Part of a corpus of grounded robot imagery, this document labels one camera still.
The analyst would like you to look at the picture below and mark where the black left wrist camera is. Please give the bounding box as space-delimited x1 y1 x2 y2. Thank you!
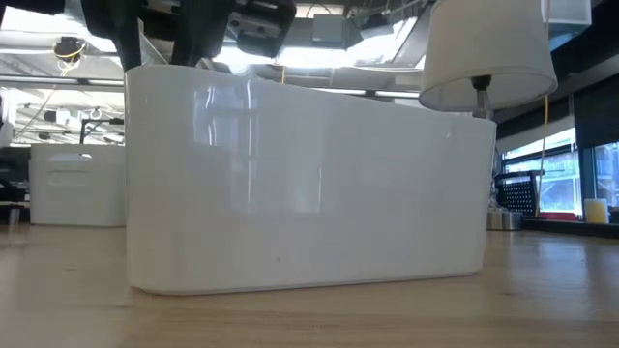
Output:
226 0 297 59

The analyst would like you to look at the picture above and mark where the black ceiling dome fixture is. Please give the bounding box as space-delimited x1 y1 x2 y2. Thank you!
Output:
51 35 88 65

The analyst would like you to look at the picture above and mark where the white plastic basket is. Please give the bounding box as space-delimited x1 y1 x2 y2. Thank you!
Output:
124 64 498 297
27 159 128 228

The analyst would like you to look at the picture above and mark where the black metal table frame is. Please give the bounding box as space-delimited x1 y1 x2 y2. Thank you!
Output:
523 217 619 240

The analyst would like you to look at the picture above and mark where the red strip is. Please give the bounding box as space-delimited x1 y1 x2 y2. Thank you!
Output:
539 211 584 222

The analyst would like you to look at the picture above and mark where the black perforated panel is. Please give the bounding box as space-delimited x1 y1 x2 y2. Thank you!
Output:
493 169 539 219

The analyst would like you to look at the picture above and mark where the yellow cylinder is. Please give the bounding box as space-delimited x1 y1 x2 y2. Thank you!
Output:
583 198 610 225

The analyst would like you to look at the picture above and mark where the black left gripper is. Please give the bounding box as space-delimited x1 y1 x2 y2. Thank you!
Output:
79 0 238 72

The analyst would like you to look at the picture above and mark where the translucent hanging box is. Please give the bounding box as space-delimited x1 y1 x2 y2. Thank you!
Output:
541 0 593 28

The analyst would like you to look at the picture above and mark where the grey ceiling box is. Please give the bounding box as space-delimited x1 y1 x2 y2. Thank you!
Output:
311 13 345 45

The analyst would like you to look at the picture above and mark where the white shade table lamp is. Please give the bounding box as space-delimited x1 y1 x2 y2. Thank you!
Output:
418 0 559 232

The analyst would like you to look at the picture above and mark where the yellow hanging cord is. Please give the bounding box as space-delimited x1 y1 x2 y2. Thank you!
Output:
534 94 551 218

